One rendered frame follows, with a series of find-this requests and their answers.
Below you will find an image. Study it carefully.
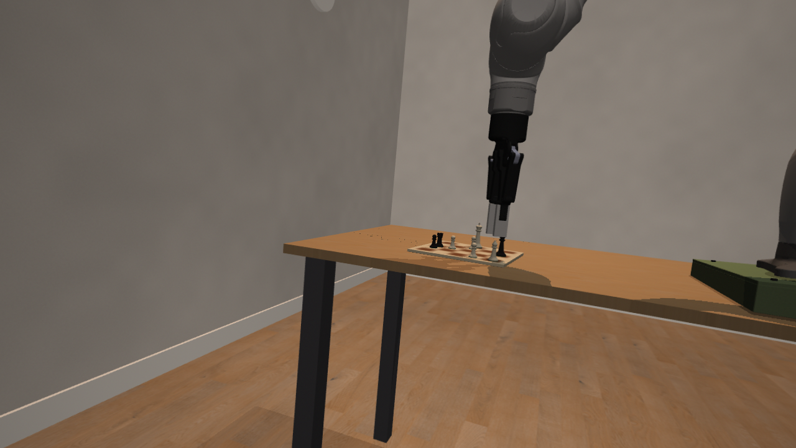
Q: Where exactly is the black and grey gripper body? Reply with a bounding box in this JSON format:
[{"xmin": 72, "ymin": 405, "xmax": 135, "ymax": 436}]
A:
[{"xmin": 488, "ymin": 113, "xmax": 529, "ymax": 167}]

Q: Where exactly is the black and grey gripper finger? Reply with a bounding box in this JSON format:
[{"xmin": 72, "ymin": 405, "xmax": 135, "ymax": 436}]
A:
[
  {"xmin": 493, "ymin": 146, "xmax": 524, "ymax": 237},
  {"xmin": 486, "ymin": 150, "xmax": 499, "ymax": 234}
]

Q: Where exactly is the brown and cream chessboard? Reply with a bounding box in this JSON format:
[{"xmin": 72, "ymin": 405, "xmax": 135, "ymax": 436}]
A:
[{"xmin": 407, "ymin": 241, "xmax": 524, "ymax": 268}]

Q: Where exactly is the white bishop chess piece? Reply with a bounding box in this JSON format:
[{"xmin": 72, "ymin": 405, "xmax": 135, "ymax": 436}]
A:
[{"xmin": 488, "ymin": 240, "xmax": 498, "ymax": 261}]

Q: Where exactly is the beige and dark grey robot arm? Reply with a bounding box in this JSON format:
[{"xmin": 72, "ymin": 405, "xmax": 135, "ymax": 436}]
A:
[{"xmin": 488, "ymin": 0, "xmax": 796, "ymax": 279}]

